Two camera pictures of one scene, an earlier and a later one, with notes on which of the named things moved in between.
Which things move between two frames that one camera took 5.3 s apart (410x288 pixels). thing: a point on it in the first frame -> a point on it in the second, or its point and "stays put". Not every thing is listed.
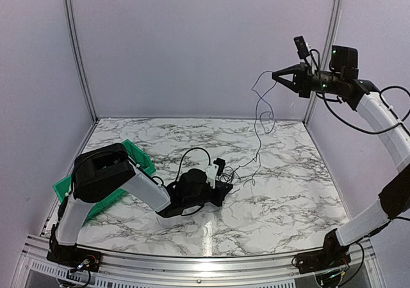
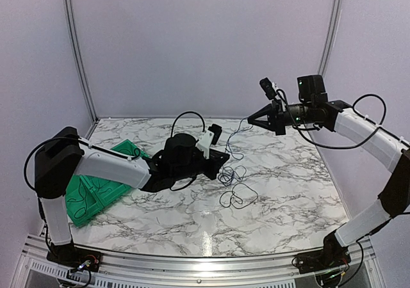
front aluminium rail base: x=38 y=271 stays put
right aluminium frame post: x=330 y=40 stays put
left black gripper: x=221 y=192 -> x=216 y=162
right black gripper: x=303 y=82 -> x=271 y=111
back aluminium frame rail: x=196 y=118 stays put
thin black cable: x=261 y=120 -> x=241 y=195
